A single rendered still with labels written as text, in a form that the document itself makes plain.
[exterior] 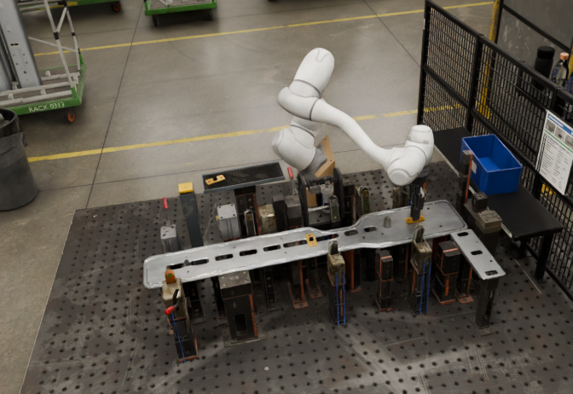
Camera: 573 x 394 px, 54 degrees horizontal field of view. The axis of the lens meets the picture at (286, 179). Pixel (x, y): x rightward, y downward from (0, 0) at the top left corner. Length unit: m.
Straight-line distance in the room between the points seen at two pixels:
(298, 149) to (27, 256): 2.28
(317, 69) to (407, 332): 1.17
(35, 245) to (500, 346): 3.28
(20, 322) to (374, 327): 2.32
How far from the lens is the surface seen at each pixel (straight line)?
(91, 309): 2.79
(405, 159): 2.15
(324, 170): 2.99
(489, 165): 2.89
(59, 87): 6.29
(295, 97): 2.43
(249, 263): 2.35
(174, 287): 2.23
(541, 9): 4.54
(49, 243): 4.50
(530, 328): 2.59
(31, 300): 4.08
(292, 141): 2.97
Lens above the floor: 2.57
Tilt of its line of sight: 34 degrees down
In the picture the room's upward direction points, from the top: 5 degrees counter-clockwise
